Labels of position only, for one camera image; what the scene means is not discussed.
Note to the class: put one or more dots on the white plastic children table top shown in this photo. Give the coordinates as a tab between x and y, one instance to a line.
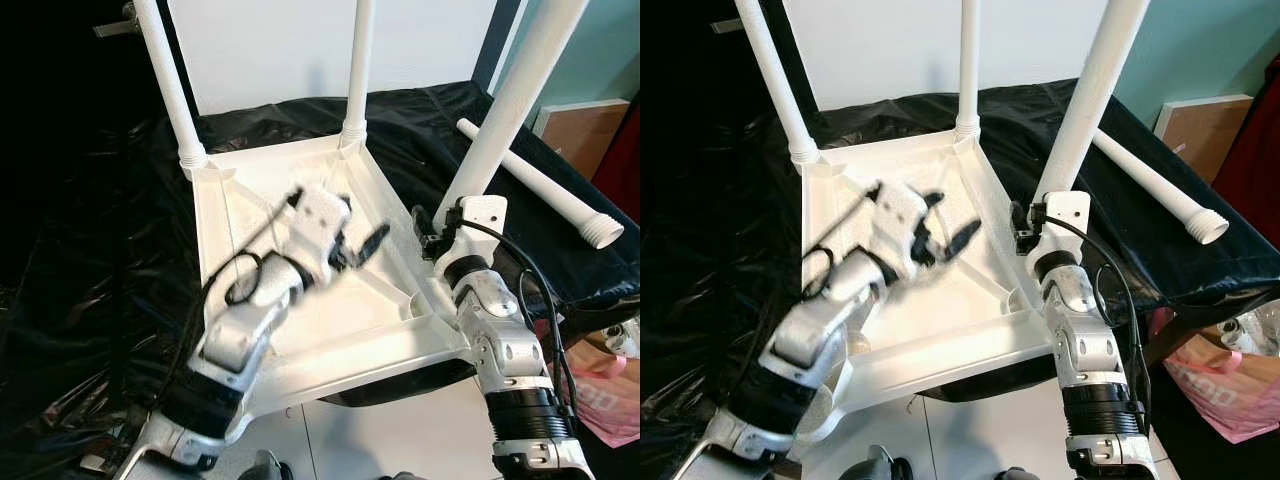
350	345
940	340

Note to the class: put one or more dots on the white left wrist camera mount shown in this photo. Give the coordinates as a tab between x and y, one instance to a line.
322	225
905	220

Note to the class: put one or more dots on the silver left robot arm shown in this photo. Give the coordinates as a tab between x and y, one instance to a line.
800	350
230	350

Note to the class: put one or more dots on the pink shopping bag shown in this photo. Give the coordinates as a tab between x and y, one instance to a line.
610	410
1220	400

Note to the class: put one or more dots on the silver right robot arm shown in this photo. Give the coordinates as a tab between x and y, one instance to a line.
1095	360
515	360

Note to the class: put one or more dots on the dark wooden table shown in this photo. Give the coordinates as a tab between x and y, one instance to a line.
1180	330

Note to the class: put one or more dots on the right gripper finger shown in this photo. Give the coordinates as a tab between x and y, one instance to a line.
1020	222
424	227

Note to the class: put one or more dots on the dark red curtain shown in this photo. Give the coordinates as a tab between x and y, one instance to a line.
1250	150
622	160

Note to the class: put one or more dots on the black plastic table cover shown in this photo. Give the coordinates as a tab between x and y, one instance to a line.
100	300
720	300

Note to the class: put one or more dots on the brown cardboard panel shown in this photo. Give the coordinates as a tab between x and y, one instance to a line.
585	140
1205	130

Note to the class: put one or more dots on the clear plastic packaging bundle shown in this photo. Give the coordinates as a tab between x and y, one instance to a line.
620	335
1250	335

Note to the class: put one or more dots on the white plastic table leg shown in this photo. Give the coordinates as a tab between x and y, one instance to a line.
169	80
562	200
969	70
358	70
511	100
778	80
1170	197
1087	100

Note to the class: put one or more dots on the robot left leg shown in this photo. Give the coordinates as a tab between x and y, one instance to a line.
870	465
265	468

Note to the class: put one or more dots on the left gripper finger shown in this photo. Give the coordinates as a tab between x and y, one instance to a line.
933	203
345	209
371	246
964	242

